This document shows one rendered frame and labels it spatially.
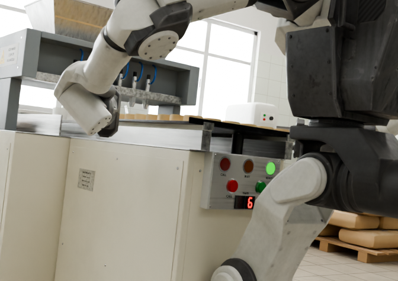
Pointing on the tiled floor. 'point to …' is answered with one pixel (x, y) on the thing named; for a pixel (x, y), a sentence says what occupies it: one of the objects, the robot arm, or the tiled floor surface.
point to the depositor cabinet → (31, 203)
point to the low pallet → (369, 255)
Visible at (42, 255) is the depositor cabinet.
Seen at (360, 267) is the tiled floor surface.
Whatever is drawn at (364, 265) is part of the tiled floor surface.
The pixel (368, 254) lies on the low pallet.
